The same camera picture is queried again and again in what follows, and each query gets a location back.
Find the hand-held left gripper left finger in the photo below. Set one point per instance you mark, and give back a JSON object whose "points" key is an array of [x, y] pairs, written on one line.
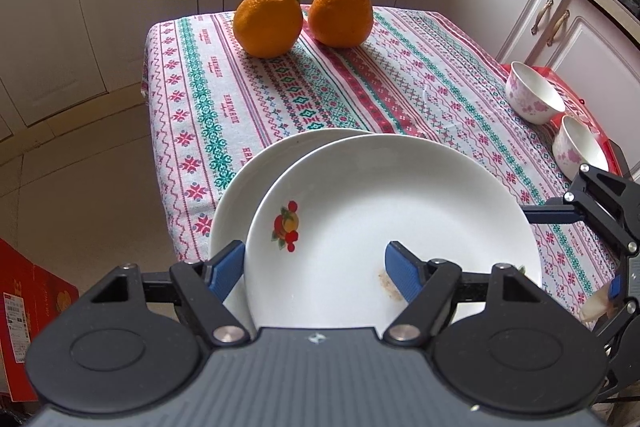
{"points": [[225, 269]]}

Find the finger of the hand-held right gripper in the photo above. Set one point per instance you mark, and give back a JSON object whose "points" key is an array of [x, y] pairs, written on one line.
{"points": [[600, 197]]}

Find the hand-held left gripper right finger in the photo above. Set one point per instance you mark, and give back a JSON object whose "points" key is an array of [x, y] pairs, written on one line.
{"points": [[402, 272]]}

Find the white bowl with pink flowers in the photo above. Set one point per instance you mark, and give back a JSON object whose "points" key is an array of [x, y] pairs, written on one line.
{"points": [[580, 147], [530, 89]]}

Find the white plate with fruit print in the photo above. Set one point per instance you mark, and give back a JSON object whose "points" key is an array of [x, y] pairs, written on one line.
{"points": [[350, 217], [235, 192]]}

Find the person's right hand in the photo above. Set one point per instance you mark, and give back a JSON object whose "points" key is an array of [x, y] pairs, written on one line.
{"points": [[597, 307]]}

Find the patterned red green tablecloth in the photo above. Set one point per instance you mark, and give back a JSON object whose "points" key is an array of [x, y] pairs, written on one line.
{"points": [[350, 87]]}

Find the red carton with orange print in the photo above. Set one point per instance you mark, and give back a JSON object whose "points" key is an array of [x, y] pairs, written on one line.
{"points": [[30, 307]]}

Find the orange with green leaf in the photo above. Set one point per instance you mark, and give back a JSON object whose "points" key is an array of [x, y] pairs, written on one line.
{"points": [[265, 22]]}

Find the bumpy orange without leaf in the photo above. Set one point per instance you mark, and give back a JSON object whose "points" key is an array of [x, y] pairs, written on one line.
{"points": [[340, 14]]}

